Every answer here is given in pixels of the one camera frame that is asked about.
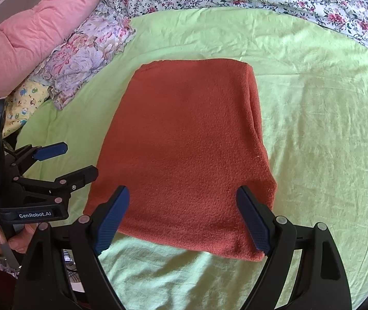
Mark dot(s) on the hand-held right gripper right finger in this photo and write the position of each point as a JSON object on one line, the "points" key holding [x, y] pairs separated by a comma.
{"points": [[255, 222]]}

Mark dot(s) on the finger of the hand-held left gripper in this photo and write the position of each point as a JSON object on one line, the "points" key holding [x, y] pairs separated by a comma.
{"points": [[77, 176], [50, 151]]}

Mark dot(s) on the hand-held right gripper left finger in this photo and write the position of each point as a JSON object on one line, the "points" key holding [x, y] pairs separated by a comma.
{"points": [[111, 222]]}

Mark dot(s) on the yellow cartoon print cloth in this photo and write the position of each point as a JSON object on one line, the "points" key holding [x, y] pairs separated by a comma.
{"points": [[26, 103]]}

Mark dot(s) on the light green bed sheet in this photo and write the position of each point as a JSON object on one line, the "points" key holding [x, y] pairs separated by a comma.
{"points": [[326, 155]]}

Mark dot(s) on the purple floral pillow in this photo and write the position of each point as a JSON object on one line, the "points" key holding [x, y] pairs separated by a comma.
{"points": [[87, 55]]}

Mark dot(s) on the pink quilt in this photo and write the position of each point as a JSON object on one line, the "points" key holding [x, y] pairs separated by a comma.
{"points": [[26, 35]]}

